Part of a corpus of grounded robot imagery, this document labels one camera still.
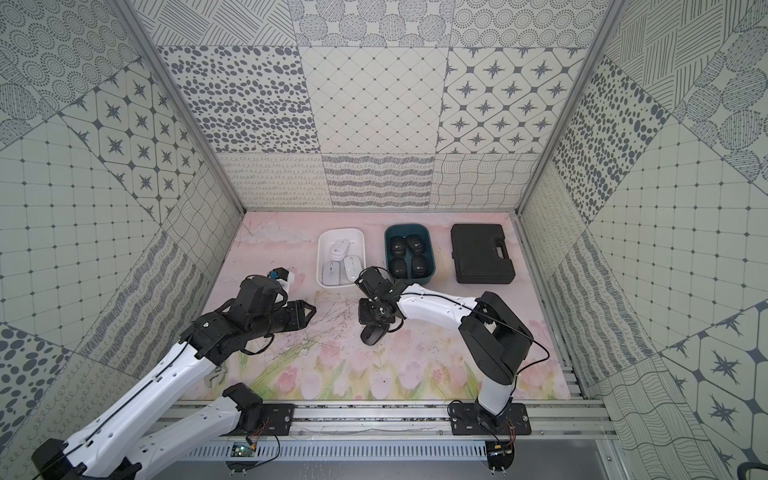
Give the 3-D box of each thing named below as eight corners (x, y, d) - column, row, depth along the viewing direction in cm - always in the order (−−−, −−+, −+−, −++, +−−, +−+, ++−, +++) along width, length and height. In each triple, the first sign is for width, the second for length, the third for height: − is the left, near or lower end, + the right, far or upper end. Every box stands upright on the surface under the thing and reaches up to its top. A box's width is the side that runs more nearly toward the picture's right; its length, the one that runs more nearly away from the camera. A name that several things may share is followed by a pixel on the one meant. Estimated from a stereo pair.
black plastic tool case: (456, 284, 101) (459, 275, 97) (448, 233, 116) (451, 223, 111) (511, 284, 101) (517, 275, 97) (497, 234, 116) (501, 224, 111)
